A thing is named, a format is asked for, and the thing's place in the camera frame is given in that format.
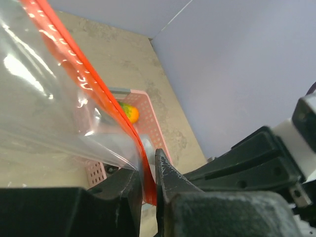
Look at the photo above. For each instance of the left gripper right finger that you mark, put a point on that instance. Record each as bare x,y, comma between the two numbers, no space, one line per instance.
184,210

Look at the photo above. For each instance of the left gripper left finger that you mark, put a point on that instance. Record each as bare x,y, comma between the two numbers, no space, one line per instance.
110,209

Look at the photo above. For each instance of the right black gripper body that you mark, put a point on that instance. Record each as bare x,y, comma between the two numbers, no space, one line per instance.
260,162

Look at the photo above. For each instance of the green orange mango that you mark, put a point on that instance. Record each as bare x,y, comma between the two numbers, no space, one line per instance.
130,111

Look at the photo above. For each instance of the pink plastic basket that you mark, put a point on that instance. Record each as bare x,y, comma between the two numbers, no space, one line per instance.
123,145

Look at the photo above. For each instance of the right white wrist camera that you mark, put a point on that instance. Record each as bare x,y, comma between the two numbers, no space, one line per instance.
298,134

